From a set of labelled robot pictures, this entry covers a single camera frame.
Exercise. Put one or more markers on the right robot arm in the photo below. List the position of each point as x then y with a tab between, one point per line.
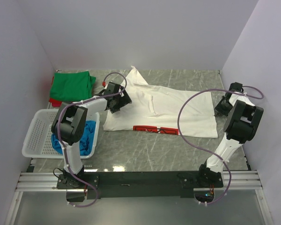
243	119

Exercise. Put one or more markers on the green folded t shirt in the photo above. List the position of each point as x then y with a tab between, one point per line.
72	87

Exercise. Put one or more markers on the blue t shirt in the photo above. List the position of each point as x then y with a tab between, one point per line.
86	141

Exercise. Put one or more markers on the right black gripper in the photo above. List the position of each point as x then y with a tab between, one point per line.
220	108

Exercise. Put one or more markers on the red folded t shirt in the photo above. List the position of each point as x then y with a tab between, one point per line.
55	102

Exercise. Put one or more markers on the white t shirt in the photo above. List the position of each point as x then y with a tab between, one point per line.
163	107

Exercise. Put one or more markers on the white plastic basket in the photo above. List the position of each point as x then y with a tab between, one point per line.
37	143

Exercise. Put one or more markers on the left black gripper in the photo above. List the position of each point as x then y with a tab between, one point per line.
122	99

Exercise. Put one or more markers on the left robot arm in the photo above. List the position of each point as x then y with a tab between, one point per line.
69	125

